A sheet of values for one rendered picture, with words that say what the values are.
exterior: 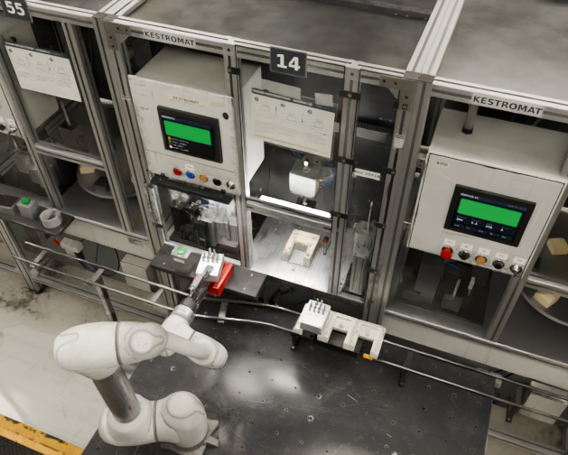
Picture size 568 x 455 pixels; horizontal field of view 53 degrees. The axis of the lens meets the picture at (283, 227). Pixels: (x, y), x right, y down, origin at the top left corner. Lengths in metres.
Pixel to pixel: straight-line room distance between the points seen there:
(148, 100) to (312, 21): 0.67
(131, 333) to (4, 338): 2.21
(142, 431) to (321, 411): 0.74
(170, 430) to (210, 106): 1.20
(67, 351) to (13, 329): 2.12
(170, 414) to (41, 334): 1.72
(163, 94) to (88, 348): 0.94
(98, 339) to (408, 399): 1.38
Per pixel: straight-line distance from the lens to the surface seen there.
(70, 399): 3.50
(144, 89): 2.20
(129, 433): 2.27
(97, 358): 1.78
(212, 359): 2.28
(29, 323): 3.89
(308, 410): 2.51
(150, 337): 1.72
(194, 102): 2.11
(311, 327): 2.43
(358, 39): 2.00
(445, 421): 2.57
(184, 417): 2.24
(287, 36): 2.00
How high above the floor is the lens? 2.93
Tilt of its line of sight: 46 degrees down
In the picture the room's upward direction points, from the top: straight up
